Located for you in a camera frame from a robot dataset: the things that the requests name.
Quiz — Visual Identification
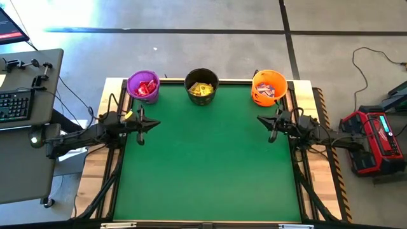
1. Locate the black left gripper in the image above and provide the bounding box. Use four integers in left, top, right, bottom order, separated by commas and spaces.
120, 106, 162, 146

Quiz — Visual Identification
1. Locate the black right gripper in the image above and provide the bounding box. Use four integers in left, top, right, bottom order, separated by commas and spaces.
256, 109, 300, 143

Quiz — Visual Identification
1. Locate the orange jack-o-lantern bucket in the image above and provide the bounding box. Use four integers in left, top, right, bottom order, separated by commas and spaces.
251, 69, 289, 108

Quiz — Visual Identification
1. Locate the purple monster face bucket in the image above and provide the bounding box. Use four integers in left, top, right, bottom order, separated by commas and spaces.
126, 69, 161, 104

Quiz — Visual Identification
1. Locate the black jack-o-lantern bucket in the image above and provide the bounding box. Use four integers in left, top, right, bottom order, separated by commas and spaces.
184, 67, 220, 106

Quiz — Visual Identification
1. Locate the yellow black hazard tape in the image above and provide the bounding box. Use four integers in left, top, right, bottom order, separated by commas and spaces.
313, 87, 354, 223

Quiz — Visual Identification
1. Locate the red black power unit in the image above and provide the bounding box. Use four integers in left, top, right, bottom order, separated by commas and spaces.
338, 106, 407, 177

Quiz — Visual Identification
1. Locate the black computer mouse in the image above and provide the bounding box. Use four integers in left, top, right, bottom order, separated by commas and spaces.
29, 125, 46, 149

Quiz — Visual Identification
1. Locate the black desk clamp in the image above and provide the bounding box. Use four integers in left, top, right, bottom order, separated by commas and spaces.
31, 62, 54, 88
1, 57, 41, 73

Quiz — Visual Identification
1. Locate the grey desk panel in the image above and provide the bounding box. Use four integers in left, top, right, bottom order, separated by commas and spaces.
0, 48, 64, 130
0, 123, 62, 205

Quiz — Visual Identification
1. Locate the dark stand base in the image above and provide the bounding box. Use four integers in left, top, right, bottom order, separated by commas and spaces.
378, 81, 407, 112

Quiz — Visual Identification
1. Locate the black keyboard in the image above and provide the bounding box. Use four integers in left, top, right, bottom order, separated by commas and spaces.
0, 88, 36, 123

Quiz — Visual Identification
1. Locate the dark monitor with red bar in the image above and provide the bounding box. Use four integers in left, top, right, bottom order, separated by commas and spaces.
0, 6, 30, 45

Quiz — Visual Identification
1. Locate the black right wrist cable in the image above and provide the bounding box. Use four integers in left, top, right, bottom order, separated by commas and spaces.
287, 106, 333, 160

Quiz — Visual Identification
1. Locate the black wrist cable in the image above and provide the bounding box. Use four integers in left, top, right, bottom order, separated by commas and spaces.
106, 92, 123, 117
287, 106, 333, 160

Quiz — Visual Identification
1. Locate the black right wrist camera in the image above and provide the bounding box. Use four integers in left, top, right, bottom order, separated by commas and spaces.
297, 114, 315, 131

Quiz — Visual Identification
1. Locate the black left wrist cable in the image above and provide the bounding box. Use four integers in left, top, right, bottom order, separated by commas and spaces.
106, 92, 123, 117

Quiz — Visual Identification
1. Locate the black aluminium table frame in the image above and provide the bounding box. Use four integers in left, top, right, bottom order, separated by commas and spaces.
71, 78, 343, 229

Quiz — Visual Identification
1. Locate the black floor cable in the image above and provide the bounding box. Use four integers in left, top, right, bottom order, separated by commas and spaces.
351, 46, 407, 111

